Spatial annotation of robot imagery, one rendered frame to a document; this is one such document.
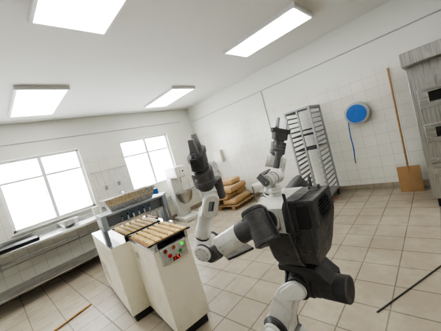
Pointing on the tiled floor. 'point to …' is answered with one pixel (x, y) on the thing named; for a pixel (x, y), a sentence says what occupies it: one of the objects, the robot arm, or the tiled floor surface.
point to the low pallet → (236, 203)
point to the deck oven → (426, 104)
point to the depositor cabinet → (123, 274)
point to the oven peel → (406, 179)
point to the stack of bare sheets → (239, 251)
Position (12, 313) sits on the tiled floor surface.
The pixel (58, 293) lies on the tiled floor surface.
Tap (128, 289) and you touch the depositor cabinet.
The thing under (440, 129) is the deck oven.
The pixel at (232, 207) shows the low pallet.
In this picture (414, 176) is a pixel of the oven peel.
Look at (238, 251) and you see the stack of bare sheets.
